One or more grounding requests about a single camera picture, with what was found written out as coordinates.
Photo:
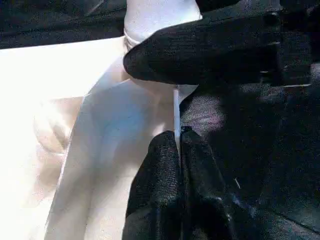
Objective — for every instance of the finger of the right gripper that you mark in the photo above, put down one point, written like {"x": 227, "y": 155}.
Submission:
{"x": 200, "y": 55}
{"x": 217, "y": 3}

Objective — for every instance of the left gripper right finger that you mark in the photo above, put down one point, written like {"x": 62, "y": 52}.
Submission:
{"x": 205, "y": 190}

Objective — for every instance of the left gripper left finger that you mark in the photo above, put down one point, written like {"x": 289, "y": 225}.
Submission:
{"x": 157, "y": 187}

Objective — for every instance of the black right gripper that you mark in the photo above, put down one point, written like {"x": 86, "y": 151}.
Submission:
{"x": 295, "y": 37}

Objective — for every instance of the white plastic table leg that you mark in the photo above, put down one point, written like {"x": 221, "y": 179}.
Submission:
{"x": 155, "y": 20}

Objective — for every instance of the white plastic table top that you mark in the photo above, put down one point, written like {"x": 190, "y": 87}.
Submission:
{"x": 50, "y": 75}

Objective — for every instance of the black work mat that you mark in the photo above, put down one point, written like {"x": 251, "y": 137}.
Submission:
{"x": 250, "y": 137}

